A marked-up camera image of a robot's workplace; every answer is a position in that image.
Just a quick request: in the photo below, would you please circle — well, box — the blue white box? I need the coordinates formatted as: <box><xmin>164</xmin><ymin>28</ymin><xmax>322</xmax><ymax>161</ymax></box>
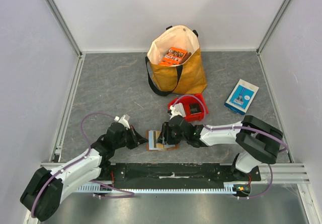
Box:
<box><xmin>224</xmin><ymin>79</ymin><xmax>259</xmax><ymax>115</ymax></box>

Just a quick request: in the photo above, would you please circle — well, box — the red plastic bin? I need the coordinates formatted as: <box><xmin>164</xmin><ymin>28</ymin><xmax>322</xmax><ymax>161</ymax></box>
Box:
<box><xmin>168</xmin><ymin>94</ymin><xmax>209</xmax><ymax>122</ymax></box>

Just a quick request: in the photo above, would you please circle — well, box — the brown leather card holder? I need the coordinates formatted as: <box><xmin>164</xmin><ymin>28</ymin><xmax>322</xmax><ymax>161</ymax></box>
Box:
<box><xmin>146</xmin><ymin>130</ymin><xmax>179</xmax><ymax>152</ymax></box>

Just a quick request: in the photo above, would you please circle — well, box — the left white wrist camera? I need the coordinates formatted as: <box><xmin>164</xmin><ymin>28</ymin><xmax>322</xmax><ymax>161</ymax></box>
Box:
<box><xmin>114</xmin><ymin>114</ymin><xmax>130</xmax><ymax>129</ymax></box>

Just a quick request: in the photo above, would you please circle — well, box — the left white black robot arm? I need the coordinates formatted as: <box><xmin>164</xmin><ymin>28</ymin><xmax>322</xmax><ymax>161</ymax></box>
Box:
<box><xmin>20</xmin><ymin>122</ymin><xmax>148</xmax><ymax>221</ymax></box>

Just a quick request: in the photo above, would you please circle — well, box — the white slotted cable duct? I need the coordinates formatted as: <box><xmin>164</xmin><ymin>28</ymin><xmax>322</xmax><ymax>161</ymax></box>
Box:
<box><xmin>75</xmin><ymin>183</ymin><xmax>250</xmax><ymax>194</ymax></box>

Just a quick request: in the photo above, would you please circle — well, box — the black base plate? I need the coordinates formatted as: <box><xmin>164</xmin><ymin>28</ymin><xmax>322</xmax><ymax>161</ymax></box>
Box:
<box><xmin>97</xmin><ymin>163</ymin><xmax>261</xmax><ymax>189</ymax></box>

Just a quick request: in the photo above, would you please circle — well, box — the white card stack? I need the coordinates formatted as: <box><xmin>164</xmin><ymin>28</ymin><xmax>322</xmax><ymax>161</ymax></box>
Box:
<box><xmin>174</xmin><ymin>103</ymin><xmax>186</xmax><ymax>117</ymax></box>

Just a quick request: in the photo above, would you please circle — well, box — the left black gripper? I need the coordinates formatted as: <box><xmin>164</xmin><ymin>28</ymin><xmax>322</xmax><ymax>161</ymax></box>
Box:
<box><xmin>114</xmin><ymin>125</ymin><xmax>148</xmax><ymax>150</ymax></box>

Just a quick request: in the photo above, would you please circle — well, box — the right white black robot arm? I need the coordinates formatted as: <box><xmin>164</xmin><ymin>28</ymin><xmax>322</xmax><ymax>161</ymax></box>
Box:
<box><xmin>156</xmin><ymin>115</ymin><xmax>287</xmax><ymax>181</ymax></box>

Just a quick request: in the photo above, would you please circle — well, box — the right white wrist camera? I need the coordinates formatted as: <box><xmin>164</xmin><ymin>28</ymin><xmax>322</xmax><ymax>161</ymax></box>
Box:
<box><xmin>168</xmin><ymin>105</ymin><xmax>182</xmax><ymax>119</ymax></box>

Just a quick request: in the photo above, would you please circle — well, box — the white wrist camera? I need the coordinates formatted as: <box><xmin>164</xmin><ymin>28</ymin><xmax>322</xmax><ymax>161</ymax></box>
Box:
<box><xmin>168</xmin><ymin>105</ymin><xmax>182</xmax><ymax>119</ymax></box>
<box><xmin>114</xmin><ymin>114</ymin><xmax>130</xmax><ymax>129</ymax></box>

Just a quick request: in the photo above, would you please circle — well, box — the orange snack box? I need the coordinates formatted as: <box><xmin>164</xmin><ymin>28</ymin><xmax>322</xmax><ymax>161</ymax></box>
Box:
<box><xmin>159</xmin><ymin>47</ymin><xmax>188</xmax><ymax>66</ymax></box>

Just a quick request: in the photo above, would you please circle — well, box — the dark card stack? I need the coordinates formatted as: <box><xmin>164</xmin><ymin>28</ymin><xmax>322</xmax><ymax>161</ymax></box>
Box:
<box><xmin>189</xmin><ymin>103</ymin><xmax>204</xmax><ymax>115</ymax></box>

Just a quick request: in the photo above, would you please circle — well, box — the yellow tote bag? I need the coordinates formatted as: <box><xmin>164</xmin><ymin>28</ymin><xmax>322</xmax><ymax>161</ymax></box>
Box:
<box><xmin>145</xmin><ymin>25</ymin><xmax>207</xmax><ymax>96</ymax></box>

